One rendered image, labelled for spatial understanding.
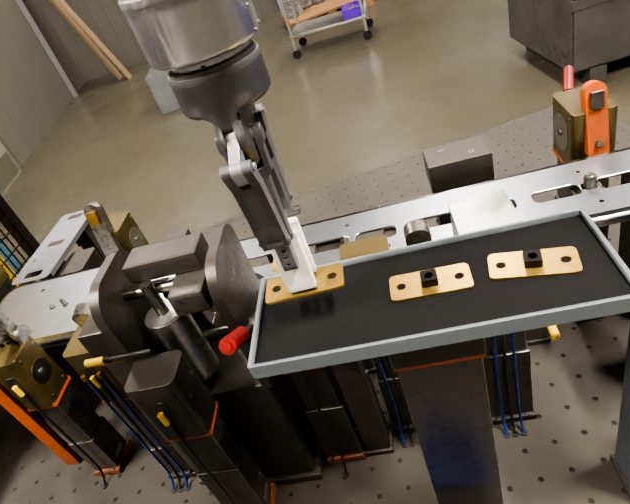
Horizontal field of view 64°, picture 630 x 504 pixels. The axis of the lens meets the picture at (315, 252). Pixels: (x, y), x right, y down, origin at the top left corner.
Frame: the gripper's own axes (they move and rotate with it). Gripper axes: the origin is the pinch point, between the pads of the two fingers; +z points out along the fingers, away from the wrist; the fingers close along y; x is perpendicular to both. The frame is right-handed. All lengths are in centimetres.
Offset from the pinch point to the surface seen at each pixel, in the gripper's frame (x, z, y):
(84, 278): 55, 24, 43
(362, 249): -5.1, 15.7, 19.1
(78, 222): 68, 24, 70
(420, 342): -10.2, 8.0, -7.4
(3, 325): 56, 14, 20
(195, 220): 113, 123, 236
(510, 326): -18.3, 8.0, -7.7
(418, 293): -11.1, 7.4, -1.4
